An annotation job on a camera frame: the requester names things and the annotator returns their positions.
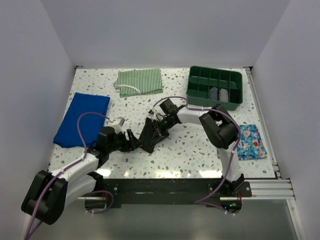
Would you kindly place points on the green striped underwear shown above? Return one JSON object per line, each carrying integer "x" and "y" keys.
{"x": 139, "y": 82}

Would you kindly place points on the blue floral underwear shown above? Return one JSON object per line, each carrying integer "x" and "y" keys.
{"x": 251, "y": 145}

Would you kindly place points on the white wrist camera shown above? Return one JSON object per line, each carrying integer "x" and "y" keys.
{"x": 117, "y": 124}
{"x": 154, "y": 114}

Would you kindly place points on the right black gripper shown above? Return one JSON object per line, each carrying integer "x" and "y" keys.
{"x": 163, "y": 134}

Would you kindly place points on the aluminium frame rail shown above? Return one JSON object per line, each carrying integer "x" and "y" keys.
{"x": 270, "y": 188}

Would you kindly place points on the black pinstriped underwear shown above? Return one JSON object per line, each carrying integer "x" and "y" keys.
{"x": 149, "y": 136}

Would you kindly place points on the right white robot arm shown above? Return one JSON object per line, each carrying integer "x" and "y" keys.
{"x": 220, "y": 128}

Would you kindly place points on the blue folded underwear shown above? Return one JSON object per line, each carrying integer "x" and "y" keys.
{"x": 83, "y": 120}

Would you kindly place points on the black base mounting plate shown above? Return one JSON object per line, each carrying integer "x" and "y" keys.
{"x": 168, "y": 191}

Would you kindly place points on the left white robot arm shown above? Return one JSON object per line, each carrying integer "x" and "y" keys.
{"x": 50, "y": 192}

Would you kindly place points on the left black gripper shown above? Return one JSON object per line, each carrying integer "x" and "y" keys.
{"x": 127, "y": 144}

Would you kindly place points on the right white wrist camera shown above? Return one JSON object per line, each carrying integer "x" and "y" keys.
{"x": 154, "y": 114}

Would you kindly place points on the green divided storage bin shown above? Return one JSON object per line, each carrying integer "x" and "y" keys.
{"x": 201, "y": 79}

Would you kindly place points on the rolled blue striped underwear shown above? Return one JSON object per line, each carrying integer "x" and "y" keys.
{"x": 213, "y": 94}

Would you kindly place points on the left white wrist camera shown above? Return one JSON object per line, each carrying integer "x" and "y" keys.
{"x": 117, "y": 124}

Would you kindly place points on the rolled grey striped underwear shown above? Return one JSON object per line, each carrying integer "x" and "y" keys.
{"x": 224, "y": 95}

